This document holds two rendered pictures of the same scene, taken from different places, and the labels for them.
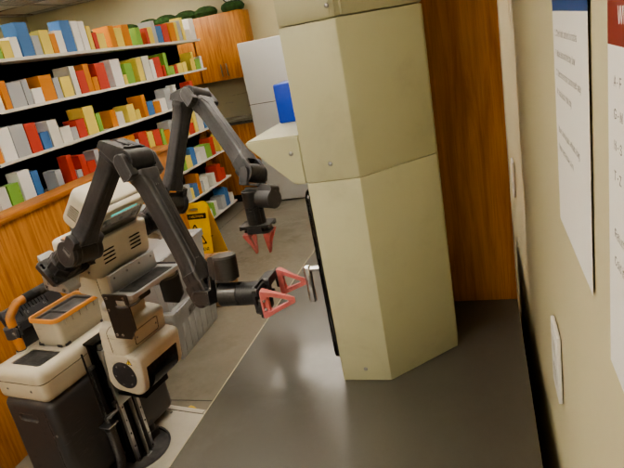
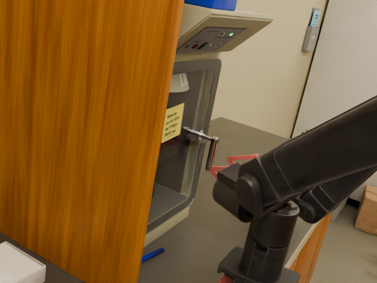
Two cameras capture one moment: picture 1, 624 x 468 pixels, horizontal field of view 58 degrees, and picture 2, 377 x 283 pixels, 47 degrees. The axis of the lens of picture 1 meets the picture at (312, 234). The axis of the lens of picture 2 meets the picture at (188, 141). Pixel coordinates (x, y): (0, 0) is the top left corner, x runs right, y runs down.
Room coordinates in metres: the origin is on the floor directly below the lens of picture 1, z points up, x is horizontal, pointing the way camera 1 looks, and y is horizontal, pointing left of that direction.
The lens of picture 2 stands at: (2.19, 0.10, 1.54)
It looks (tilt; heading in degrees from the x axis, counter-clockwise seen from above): 19 degrees down; 188
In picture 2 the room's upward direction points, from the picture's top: 11 degrees clockwise
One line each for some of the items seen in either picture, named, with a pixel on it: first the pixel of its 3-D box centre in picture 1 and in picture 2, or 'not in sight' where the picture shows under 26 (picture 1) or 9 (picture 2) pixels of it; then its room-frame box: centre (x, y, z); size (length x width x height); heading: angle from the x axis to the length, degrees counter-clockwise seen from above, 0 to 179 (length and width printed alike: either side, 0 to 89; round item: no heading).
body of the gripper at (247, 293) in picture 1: (253, 292); not in sight; (1.23, 0.16, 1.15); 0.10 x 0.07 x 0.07; 161
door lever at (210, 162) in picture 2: (317, 282); (206, 150); (1.17, 0.01, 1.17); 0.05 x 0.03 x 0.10; 71
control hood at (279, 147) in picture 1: (297, 146); (217, 33); (1.28, -0.01, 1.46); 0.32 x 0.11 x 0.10; 161
